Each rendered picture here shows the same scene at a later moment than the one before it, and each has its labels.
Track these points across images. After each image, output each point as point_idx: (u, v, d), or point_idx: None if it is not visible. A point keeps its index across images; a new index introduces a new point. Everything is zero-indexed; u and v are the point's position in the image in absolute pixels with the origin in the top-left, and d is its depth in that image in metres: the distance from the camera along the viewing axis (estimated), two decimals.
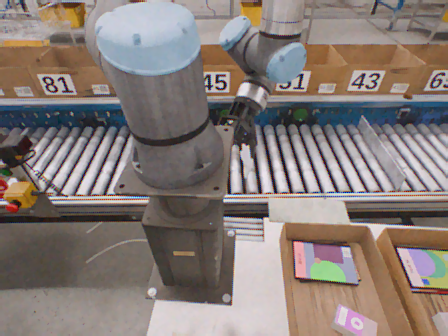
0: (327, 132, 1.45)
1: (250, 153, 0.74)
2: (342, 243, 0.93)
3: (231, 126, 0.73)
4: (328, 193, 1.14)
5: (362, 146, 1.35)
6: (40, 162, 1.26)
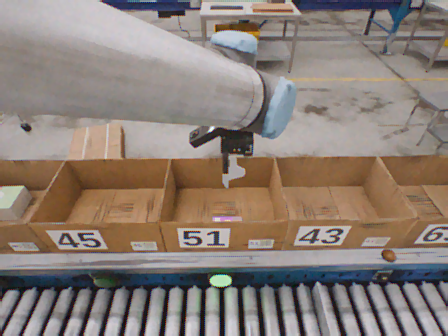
0: (263, 305, 0.93)
1: None
2: None
3: (250, 137, 0.71)
4: None
5: None
6: None
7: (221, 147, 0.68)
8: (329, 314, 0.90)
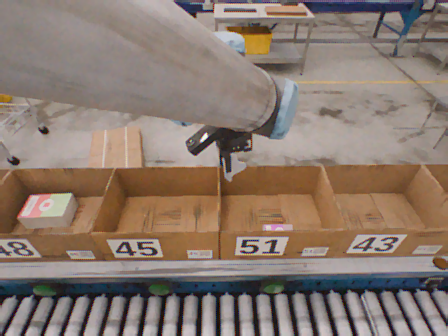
0: (315, 312, 0.94)
1: None
2: None
3: None
4: None
5: None
6: None
7: (222, 149, 0.67)
8: (381, 321, 0.91)
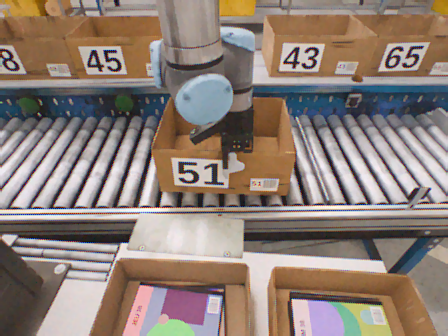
0: None
1: None
2: (217, 287, 0.61)
3: None
4: (230, 206, 0.83)
5: (294, 142, 1.03)
6: None
7: (221, 143, 0.68)
8: (308, 127, 1.10)
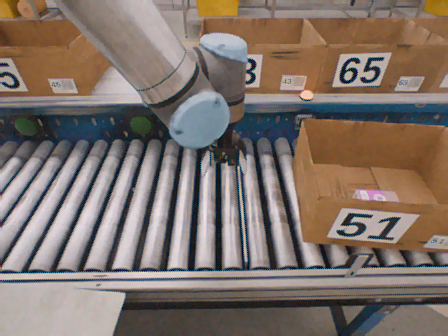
0: (183, 153, 0.95)
1: (244, 157, 0.73)
2: None
3: (228, 157, 0.65)
4: (124, 270, 0.64)
5: (231, 175, 0.84)
6: None
7: None
8: None
